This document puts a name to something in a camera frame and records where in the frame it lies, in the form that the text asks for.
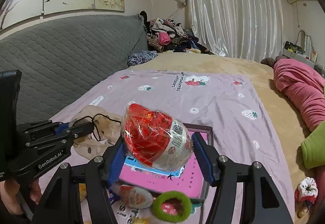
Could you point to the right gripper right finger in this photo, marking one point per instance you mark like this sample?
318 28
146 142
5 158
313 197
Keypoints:
261 200

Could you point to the pink blue book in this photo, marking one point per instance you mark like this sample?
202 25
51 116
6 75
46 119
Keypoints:
188 179

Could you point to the blue Oreo cookie pack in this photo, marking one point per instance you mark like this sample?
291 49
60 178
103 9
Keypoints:
112 196

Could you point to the green garment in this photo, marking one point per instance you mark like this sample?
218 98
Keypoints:
313 148

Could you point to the white curtain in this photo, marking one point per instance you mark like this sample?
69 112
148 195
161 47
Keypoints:
245 29

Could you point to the small floral scrunchie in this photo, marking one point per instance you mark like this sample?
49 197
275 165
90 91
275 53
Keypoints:
305 195

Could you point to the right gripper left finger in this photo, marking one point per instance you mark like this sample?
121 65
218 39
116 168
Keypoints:
60 202

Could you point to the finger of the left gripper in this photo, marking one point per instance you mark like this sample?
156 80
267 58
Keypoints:
64 132
46 127

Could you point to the person left hand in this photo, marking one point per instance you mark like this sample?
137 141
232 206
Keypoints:
9 191

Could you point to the small red egg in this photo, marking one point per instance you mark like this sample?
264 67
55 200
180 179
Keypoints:
135 197

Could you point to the pile of clothes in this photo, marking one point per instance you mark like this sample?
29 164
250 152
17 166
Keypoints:
164 35

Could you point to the blue floral cloth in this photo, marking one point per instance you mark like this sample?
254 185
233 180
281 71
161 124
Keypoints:
141 57

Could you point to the yellow rice cracker pack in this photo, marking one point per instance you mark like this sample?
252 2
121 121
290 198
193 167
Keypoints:
82 191

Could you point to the red white egg toy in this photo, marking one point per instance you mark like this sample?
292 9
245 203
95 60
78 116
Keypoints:
156 139

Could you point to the grey quilted headboard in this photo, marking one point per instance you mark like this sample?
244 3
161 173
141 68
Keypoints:
62 59

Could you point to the pink strawberry bed blanket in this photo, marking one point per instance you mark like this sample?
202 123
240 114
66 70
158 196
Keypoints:
229 104

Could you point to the pink quilt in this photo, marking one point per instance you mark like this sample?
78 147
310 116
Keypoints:
304 87

